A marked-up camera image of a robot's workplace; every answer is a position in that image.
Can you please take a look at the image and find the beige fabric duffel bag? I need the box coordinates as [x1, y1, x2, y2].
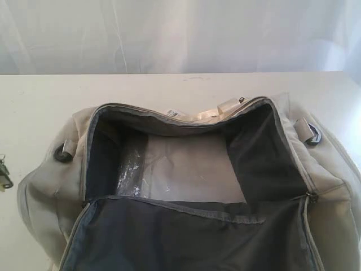
[17, 95, 360, 270]

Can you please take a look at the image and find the bunch of colourful key tags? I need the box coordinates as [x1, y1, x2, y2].
[0, 154, 14, 192]

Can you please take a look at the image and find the white barcode paper tag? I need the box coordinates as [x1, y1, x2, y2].
[166, 109, 184, 118]

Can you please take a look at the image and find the clear plastic base sheet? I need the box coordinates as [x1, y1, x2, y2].
[116, 133, 246, 203]

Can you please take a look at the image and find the dark metal zipper slider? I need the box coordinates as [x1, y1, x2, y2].
[306, 191, 319, 203]

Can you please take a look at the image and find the black plastic D-ring near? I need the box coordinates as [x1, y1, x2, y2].
[53, 138, 76, 164]

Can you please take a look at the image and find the black plastic d-ring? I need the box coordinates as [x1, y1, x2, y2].
[294, 117, 323, 146]
[53, 138, 76, 164]

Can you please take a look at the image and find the black plastic D-ring far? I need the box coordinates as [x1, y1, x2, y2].
[294, 117, 323, 146]

